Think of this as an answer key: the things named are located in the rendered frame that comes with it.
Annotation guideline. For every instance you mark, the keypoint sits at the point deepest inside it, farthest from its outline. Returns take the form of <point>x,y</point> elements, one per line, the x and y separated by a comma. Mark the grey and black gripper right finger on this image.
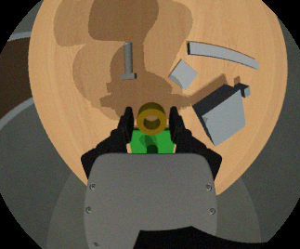
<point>186,142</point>

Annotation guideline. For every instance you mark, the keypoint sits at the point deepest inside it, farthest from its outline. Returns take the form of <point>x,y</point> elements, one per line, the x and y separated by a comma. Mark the gold round nut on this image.
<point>151,127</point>

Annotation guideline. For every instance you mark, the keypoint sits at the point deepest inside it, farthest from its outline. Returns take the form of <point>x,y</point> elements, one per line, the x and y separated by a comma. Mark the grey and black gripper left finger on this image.
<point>116,142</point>

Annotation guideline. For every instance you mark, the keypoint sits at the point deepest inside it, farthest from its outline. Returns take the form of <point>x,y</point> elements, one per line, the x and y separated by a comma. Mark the grey bolt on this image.
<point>128,63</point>

